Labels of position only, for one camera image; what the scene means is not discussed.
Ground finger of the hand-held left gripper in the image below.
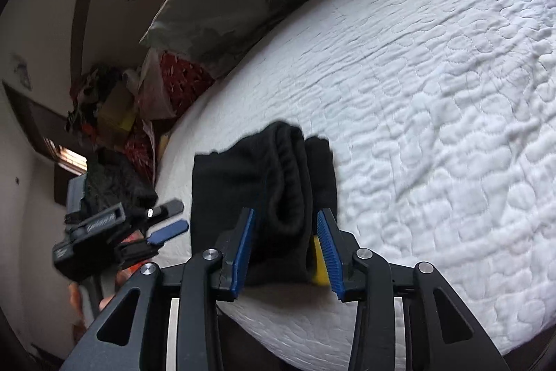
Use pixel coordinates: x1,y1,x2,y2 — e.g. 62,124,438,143
145,220,189,247
143,199,184,224

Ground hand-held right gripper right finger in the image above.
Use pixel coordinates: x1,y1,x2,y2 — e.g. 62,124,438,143
315,209,511,371

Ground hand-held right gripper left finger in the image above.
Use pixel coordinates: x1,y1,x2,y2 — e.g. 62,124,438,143
58,208,257,371

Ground black pants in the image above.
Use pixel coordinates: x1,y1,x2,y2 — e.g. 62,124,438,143
191,120,340,287

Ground person's left hand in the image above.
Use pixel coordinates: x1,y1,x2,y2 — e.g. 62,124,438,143
69,282,116,326

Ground small window with blinds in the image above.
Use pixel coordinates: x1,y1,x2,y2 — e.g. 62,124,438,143
43,138,90,177

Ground pile of clothes clutter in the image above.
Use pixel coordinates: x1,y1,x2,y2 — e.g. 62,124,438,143
65,64,159,215

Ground white quilted bedspread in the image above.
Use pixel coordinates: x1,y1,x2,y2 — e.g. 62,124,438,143
154,0,556,358

